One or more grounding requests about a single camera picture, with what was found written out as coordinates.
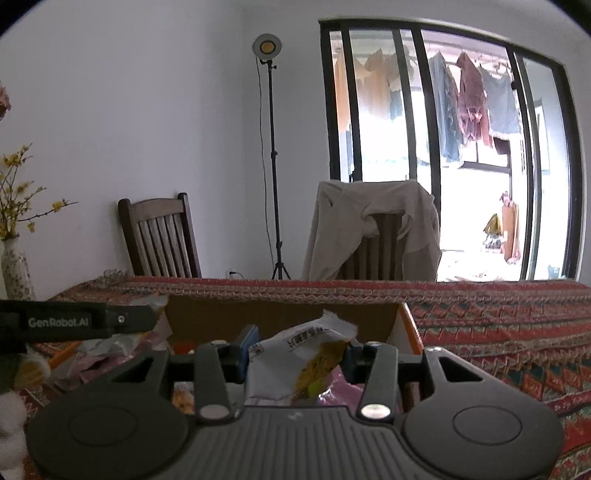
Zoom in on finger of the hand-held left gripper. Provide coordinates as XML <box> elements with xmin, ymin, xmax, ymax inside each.
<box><xmin>105</xmin><ymin>305</ymin><xmax>158</xmax><ymax>334</ymax></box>

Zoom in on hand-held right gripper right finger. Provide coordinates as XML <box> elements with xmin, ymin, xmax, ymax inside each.
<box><xmin>344</xmin><ymin>340</ymin><xmax>485</xmax><ymax>422</ymax></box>

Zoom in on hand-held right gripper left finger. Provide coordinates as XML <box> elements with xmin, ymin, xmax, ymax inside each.
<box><xmin>108</xmin><ymin>324</ymin><xmax>259</xmax><ymax>425</ymax></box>

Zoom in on large pink snack packet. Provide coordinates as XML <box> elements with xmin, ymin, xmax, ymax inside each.
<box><xmin>318</xmin><ymin>367</ymin><xmax>368</xmax><ymax>407</ymax></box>

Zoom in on orange cardboard box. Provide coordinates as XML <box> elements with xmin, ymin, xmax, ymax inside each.
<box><xmin>48</xmin><ymin>295</ymin><xmax>423</xmax><ymax>414</ymax></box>

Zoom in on pile of white wrappers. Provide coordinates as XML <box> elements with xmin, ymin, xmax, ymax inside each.
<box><xmin>46</xmin><ymin>295</ymin><xmax>174</xmax><ymax>393</ymax></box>

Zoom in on yellow white snack packet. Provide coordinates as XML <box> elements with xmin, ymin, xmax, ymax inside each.
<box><xmin>14</xmin><ymin>355</ymin><xmax>51</xmax><ymax>391</ymax></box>
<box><xmin>247</xmin><ymin>309</ymin><xmax>360</xmax><ymax>402</ymax></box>

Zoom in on floral ceramic vase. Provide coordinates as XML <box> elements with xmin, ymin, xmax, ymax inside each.
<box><xmin>0</xmin><ymin>237</ymin><xmax>37</xmax><ymax>301</ymax></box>

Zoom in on dark wooden chair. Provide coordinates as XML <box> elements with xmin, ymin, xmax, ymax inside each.
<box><xmin>117</xmin><ymin>193</ymin><xmax>203</xmax><ymax>278</ymax></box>

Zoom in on golden biscuit packet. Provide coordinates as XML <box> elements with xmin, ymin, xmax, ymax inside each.
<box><xmin>172</xmin><ymin>388</ymin><xmax>197</xmax><ymax>415</ymax></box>

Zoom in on yellow flower branches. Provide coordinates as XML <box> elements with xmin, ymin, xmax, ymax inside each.
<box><xmin>0</xmin><ymin>143</ymin><xmax>79</xmax><ymax>243</ymax></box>

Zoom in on wooden chair under jacket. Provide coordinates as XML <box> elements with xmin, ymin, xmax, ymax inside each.
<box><xmin>337</xmin><ymin>212</ymin><xmax>407</xmax><ymax>281</ymax></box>

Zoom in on beige jacket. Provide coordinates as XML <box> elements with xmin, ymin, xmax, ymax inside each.
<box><xmin>301</xmin><ymin>179</ymin><xmax>443</xmax><ymax>282</ymax></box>

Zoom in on patterned red tablecloth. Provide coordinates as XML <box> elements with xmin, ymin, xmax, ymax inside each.
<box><xmin>18</xmin><ymin>274</ymin><xmax>591</xmax><ymax>480</ymax></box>

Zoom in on yellow bag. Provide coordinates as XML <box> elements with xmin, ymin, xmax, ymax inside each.
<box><xmin>482</xmin><ymin>213</ymin><xmax>505</xmax><ymax>252</ymax></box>

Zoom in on hanging orange garment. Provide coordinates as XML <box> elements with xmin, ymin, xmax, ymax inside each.
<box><xmin>499</xmin><ymin>191</ymin><xmax>522</xmax><ymax>265</ymax></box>

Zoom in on hanging dark cloth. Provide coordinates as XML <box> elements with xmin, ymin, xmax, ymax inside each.
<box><xmin>493</xmin><ymin>137</ymin><xmax>512</xmax><ymax>172</ymax></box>

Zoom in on hanging orange shirt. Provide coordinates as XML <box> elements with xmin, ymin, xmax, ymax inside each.
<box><xmin>333</xmin><ymin>48</ymin><xmax>365</xmax><ymax>130</ymax></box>

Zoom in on hanging blue jeans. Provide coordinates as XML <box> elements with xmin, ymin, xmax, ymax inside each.
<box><xmin>427</xmin><ymin>51</ymin><xmax>465</xmax><ymax>162</ymax></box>

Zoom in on hanging tan shirt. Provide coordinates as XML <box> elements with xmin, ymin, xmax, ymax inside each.
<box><xmin>353</xmin><ymin>48</ymin><xmax>419</xmax><ymax>123</ymax></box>

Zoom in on hanging maroon jacket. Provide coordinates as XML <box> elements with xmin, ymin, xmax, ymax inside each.
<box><xmin>456</xmin><ymin>52</ymin><xmax>495</xmax><ymax>148</ymax></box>

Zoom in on black light stand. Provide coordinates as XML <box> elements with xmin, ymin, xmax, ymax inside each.
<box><xmin>252</xmin><ymin>32</ymin><xmax>291</xmax><ymax>281</ymax></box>

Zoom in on hanging light blue garment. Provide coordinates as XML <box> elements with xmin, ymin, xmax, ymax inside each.
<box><xmin>480</xmin><ymin>65</ymin><xmax>522</xmax><ymax>139</ymax></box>

